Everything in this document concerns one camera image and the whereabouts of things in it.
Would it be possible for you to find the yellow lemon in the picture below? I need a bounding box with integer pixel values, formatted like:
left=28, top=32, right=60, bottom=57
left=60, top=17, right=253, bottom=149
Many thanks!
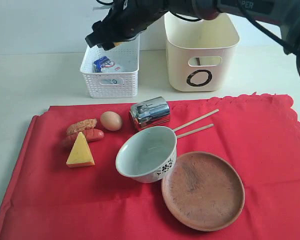
left=113, top=42, right=122, bottom=47

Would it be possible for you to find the shiny metal cup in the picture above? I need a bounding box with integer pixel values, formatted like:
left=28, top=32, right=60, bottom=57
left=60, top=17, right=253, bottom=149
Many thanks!
left=129, top=96, right=171, bottom=131

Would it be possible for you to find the lower wooden chopstick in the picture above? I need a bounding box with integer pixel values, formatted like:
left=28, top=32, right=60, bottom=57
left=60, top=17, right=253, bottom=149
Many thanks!
left=176, top=123, right=214, bottom=139

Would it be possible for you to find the upper wooden chopstick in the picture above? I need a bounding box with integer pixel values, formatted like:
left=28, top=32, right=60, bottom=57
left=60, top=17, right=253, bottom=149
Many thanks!
left=173, top=109, right=219, bottom=132

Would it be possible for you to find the white floral ceramic bowl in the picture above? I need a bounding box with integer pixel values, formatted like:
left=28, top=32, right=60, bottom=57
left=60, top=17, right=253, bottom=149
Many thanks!
left=115, top=126, right=177, bottom=183

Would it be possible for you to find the white perforated plastic basket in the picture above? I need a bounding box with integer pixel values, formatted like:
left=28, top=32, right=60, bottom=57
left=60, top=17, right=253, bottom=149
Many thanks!
left=80, top=37, right=140, bottom=98

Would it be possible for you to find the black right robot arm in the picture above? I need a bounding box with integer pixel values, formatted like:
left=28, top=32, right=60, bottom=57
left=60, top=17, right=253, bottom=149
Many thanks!
left=85, top=0, right=300, bottom=76

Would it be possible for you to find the brown egg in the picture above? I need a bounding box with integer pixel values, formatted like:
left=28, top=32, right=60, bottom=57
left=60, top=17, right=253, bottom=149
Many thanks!
left=100, top=111, right=123, bottom=132

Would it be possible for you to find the wooden chopstick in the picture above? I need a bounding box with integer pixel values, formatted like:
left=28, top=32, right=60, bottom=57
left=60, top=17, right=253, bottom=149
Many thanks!
left=173, top=109, right=219, bottom=132
left=176, top=123, right=214, bottom=139

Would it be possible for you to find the cream plastic bin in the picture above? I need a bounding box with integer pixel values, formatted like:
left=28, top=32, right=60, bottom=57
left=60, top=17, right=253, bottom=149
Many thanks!
left=164, top=12, right=240, bottom=92

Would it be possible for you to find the blue white milk carton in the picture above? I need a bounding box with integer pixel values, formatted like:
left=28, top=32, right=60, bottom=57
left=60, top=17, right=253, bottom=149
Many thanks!
left=92, top=56, right=125, bottom=85

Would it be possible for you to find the red sausage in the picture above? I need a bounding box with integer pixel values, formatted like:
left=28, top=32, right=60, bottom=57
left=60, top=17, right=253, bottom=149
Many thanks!
left=61, top=128, right=105, bottom=148

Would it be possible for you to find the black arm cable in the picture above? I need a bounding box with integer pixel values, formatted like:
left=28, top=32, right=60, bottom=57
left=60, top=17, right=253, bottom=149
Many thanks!
left=164, top=7, right=296, bottom=55

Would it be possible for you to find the brown clay plate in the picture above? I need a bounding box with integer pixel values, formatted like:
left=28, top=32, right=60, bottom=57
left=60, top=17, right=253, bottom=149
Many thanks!
left=161, top=151, right=245, bottom=232

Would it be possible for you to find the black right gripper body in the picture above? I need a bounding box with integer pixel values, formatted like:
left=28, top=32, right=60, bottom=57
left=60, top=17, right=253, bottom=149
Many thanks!
left=101, top=0, right=169, bottom=40

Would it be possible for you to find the yellow cheese wedge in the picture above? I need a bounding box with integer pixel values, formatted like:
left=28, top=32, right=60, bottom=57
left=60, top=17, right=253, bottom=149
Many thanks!
left=66, top=132, right=95, bottom=168

